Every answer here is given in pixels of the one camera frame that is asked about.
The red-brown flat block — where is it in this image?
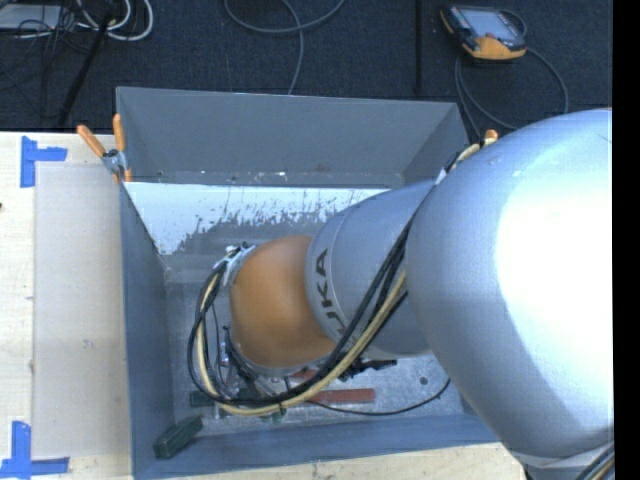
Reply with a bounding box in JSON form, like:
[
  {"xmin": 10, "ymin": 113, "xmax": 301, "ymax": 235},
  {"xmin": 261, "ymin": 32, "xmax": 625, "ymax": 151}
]
[{"xmin": 305, "ymin": 388, "xmax": 377, "ymax": 406}]

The dark green flat block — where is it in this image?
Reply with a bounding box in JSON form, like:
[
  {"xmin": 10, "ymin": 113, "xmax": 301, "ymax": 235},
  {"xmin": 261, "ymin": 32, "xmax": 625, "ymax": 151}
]
[{"xmin": 152, "ymin": 413, "xmax": 205, "ymax": 460}]

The grey metal bin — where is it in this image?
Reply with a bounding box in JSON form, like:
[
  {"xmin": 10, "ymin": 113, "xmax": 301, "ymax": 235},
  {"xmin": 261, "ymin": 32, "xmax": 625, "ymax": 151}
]
[{"xmin": 115, "ymin": 86, "xmax": 507, "ymax": 480}]

